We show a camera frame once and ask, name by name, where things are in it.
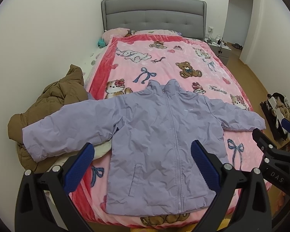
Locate pink plush pillow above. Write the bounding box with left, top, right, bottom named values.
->
left=101, top=28, right=130, bottom=44

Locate brown puffer coat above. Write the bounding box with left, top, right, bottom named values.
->
left=8, top=64, right=88, bottom=173

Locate lavender puffer jacket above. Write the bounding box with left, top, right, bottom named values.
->
left=22, top=80, right=266, bottom=216

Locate pink cartoon fleece blanket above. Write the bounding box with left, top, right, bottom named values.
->
left=71, top=33, right=252, bottom=229

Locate grey upholstered headboard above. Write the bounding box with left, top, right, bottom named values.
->
left=101, top=0, right=207, bottom=40

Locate cream quilted bedspread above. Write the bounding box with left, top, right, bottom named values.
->
left=93, top=139, right=112, bottom=160

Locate grey bedside table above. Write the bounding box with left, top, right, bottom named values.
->
left=204, top=38, right=231, bottom=66

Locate dark clothes pile on chair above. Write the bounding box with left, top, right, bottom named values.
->
left=260, top=92, right=290, bottom=141

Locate teal plush toy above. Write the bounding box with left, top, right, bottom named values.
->
left=97, top=38, right=107, bottom=48

